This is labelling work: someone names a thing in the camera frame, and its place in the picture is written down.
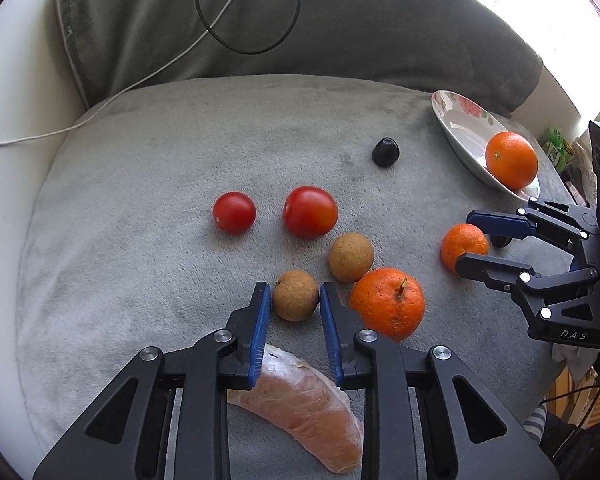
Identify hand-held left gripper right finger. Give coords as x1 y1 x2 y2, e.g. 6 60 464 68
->
319 281 561 480

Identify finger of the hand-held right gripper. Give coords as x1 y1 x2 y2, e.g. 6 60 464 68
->
454 253 600 329
466 196 600 262

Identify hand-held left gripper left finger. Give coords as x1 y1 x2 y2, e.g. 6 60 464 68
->
32 281 272 480

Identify small tangerine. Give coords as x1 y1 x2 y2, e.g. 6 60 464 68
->
440 223 490 277

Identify brown longan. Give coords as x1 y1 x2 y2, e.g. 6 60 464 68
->
328 233 375 283
272 270 322 322

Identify large tangerine with stem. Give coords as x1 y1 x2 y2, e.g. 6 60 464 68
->
349 267 426 342

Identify large orange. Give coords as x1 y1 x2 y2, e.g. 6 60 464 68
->
485 131 539 191

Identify peeled pink pomelo segment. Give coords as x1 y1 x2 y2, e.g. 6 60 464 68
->
227 344 364 475

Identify floral white plate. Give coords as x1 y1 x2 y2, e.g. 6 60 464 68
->
431 90 541 203

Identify small red tomato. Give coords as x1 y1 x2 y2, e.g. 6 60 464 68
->
213 191 257 235

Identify person's right forearm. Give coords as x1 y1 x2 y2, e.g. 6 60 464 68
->
539 407 600 480

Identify green snack packet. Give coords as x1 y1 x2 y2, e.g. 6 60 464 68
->
542 127 574 168

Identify large red tomato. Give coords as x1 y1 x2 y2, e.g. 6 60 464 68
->
282 186 339 239

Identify dark grey back cushion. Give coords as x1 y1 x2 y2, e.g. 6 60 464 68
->
57 0 545 113

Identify white cable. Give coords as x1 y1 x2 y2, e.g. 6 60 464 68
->
0 0 256 149

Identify black cable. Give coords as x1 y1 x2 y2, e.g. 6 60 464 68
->
195 0 302 55

